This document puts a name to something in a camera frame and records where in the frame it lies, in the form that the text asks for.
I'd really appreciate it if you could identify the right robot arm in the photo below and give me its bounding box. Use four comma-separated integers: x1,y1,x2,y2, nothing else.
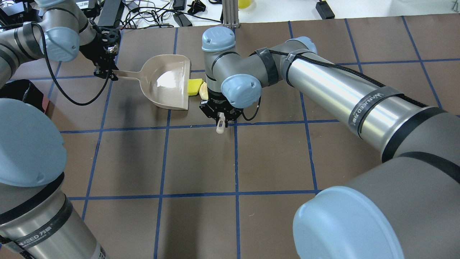
200,26,460,259

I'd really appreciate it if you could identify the bin with black bag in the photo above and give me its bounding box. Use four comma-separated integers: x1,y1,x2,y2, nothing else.
0,79,49,113

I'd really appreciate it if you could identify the curved pale bread piece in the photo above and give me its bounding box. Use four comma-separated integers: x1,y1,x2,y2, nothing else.
198,82,209,100

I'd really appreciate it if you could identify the black power adapter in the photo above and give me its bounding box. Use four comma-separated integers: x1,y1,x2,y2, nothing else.
315,0,335,20

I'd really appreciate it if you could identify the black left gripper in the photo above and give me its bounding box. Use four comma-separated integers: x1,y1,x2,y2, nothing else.
79,28,121,80

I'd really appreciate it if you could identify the aluminium frame post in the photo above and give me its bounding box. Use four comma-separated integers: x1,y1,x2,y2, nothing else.
222,0,240,28

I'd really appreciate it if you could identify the yellow sponge piece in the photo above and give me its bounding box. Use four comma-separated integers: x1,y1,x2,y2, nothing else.
187,78,204,96

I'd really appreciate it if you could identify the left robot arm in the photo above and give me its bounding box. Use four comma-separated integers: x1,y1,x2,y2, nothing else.
1,0,117,259

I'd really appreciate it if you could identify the beige plastic dustpan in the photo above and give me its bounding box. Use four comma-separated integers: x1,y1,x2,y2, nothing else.
113,54,191,110

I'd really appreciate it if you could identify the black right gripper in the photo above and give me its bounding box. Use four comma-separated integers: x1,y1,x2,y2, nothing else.
199,95,243,128

